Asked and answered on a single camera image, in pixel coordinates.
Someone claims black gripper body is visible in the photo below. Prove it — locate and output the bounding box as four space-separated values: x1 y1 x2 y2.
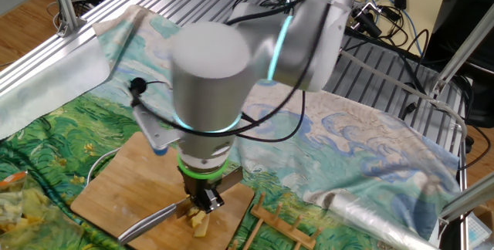
181 172 228 204

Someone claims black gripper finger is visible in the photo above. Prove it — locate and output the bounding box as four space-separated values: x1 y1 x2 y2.
196 187 225 215
181 178 200 207

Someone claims steel cleaver knife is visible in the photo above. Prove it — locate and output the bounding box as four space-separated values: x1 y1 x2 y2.
117 166 245 246

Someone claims wooden cutting board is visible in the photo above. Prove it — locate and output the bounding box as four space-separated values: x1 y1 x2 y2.
70 131 255 250

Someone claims wooden peg rack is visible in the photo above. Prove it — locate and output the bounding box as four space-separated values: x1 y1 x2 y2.
227 191 324 250

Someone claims painted landscape tablecloth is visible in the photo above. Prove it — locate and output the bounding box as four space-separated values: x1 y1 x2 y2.
0 5 462 250

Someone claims clear plastic wrap roll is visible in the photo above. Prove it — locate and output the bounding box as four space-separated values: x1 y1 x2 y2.
326 190 441 250

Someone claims bag of chopped potato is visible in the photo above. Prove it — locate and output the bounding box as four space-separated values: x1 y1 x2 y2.
0 171 84 250

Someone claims black plug connector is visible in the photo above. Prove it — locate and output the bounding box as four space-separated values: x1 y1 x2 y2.
401 102 418 118

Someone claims white grid tray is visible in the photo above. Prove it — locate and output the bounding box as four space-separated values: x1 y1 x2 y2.
465 211 494 250

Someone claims large black case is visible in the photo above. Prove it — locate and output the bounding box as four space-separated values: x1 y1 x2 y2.
422 0 494 130

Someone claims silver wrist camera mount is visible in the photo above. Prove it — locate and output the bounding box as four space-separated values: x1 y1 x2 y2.
132 105 182 157

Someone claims thin black cable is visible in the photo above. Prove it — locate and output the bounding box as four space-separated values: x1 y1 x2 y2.
235 90 306 144

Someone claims thick black cable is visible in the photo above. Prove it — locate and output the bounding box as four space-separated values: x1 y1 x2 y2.
129 0 343 139

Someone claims grey hose metal connector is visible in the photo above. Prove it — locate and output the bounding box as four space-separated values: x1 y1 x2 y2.
339 49 469 145

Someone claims aluminium frame post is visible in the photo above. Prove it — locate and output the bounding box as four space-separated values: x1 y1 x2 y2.
46 0 84 38
430 2 494 96
438 172 494 224

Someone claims black clamp mount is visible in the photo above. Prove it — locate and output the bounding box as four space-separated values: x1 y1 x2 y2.
349 2 383 39

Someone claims blue cable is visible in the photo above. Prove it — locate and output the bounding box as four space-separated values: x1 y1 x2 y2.
357 0 425 56

